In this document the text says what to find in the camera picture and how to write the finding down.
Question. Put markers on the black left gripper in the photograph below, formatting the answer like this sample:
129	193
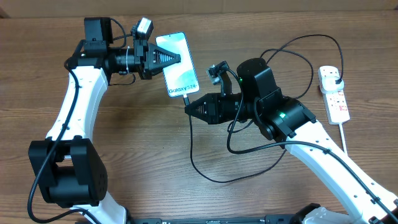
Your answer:
149	52

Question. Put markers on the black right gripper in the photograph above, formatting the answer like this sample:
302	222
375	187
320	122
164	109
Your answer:
216	115

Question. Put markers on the Samsung Galaxy smartphone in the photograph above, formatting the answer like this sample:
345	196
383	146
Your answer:
180	78

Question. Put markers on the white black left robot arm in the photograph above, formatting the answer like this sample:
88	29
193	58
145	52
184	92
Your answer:
68	170

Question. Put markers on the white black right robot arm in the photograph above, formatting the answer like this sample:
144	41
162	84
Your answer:
251	92

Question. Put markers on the white charger plug adapter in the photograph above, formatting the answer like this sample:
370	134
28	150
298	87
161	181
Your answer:
329	85

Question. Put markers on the white power strip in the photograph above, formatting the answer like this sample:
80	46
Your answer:
335	103

